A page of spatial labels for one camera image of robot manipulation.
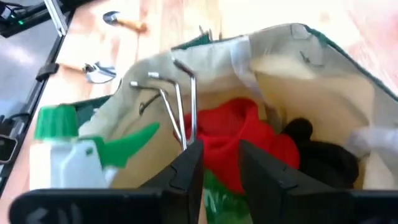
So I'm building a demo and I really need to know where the beige green gardening bag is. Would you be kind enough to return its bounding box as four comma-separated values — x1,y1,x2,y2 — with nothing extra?
60,22,398,224

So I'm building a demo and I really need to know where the wide wooden-handled trowel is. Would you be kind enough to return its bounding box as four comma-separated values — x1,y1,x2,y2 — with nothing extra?
58,61,118,85

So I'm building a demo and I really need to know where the black aluminium table frame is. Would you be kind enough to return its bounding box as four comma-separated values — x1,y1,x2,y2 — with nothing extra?
0,0,77,197

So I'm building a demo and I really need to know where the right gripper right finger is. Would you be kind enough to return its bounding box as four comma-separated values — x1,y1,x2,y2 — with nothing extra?
238,139,398,224

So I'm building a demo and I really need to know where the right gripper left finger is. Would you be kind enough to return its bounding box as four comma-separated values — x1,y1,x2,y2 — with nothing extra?
8,139,205,224

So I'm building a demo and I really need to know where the red black gardening glove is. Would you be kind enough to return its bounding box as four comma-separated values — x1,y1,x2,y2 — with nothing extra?
182,97,361,196

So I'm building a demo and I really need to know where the wooden-handled bent-prong cultivator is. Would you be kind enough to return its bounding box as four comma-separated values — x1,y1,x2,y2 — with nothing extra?
129,58,199,151

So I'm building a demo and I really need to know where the silver aluminium bar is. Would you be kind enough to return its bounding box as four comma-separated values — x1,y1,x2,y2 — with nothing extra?
43,0,68,37

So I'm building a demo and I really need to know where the narrow wooden-handled trowel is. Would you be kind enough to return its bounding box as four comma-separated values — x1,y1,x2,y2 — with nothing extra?
102,11,149,34

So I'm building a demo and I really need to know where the black box with green light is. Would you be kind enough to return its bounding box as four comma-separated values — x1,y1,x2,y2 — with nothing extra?
0,1,50,39

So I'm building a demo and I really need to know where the green white spray bottle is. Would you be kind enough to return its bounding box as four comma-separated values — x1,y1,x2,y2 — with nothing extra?
29,105,252,224

